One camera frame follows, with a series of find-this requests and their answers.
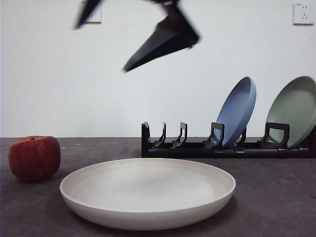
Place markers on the blue plate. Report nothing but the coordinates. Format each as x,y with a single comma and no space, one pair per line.
237,111

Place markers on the cream yellow plate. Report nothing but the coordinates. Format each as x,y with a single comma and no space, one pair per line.
148,187

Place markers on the green plate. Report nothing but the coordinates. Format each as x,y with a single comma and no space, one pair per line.
293,111

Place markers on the red yellow apple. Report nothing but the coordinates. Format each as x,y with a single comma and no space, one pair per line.
34,159

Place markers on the black plate rack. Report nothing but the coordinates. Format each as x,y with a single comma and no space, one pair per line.
259,151

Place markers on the white wall socket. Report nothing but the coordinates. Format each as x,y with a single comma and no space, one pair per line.
97,17
303,13

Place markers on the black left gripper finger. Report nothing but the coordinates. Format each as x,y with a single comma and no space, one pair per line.
87,12
168,37

